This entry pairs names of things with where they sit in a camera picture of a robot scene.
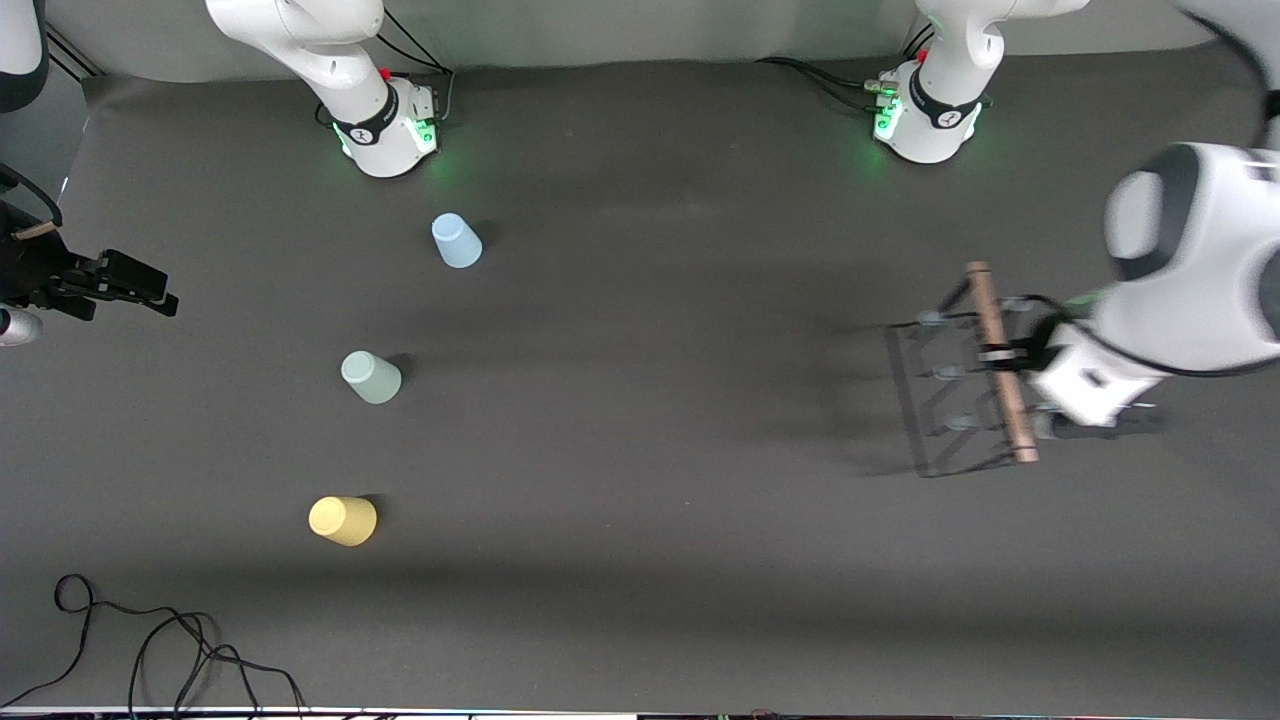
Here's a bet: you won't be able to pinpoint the black wire cup holder rack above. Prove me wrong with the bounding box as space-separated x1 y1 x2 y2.
885 260 1063 479

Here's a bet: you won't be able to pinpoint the pale green plastic cup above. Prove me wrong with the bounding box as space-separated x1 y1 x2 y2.
341 350 403 405

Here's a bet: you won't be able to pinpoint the yellow plastic cup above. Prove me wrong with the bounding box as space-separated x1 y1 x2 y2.
308 496 379 547

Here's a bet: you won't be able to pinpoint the light blue plastic cup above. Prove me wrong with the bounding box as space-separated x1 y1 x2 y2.
431 213 483 269

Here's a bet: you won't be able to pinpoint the black right arm wrist cable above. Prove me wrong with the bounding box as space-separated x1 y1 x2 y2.
0 163 64 227

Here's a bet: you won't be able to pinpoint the black arm wrist cable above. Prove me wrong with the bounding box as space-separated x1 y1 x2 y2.
0 163 64 227
1015 295 1280 383

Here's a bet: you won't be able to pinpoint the black left arm wrist cable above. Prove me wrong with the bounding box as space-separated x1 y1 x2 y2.
1015 295 1280 383

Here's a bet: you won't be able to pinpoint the thin black loose cable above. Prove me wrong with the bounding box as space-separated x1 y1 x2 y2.
0 573 306 717

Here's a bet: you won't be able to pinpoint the black left arm base cables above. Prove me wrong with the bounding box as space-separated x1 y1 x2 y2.
755 25 937 113

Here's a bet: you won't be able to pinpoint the black arm base cables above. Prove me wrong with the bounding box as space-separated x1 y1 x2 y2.
318 5 457 129
755 25 937 113

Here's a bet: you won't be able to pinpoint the black right arm base cables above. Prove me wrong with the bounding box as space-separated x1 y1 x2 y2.
318 5 457 129

